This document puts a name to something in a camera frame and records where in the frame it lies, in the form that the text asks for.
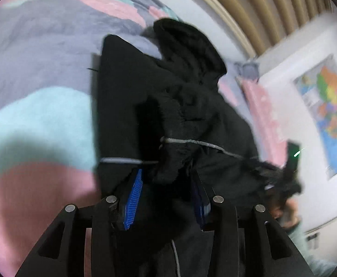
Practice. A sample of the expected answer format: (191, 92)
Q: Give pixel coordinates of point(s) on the pink pillow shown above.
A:
(263, 115)

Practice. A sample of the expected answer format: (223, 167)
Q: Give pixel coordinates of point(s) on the black hoodie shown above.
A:
(171, 92)

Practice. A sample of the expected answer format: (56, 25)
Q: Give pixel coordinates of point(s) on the colourful wall map poster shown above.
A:
(330, 106)

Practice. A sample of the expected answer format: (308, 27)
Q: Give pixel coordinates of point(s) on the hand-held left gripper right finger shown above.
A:
(199, 210)

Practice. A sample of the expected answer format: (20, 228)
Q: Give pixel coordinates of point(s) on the person's right hand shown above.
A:
(286, 210)

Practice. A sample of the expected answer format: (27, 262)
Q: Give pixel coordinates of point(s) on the wooden slatted headboard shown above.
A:
(272, 5)

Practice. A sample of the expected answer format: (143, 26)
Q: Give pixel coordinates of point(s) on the grey pink teal patterned blanket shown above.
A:
(41, 63)

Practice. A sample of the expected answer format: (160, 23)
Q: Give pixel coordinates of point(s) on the grey pillow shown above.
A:
(247, 70)

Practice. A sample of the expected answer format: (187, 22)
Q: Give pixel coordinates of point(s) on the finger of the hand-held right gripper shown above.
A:
(268, 168)

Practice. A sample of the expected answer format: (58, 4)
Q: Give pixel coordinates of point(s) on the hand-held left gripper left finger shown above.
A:
(132, 202)

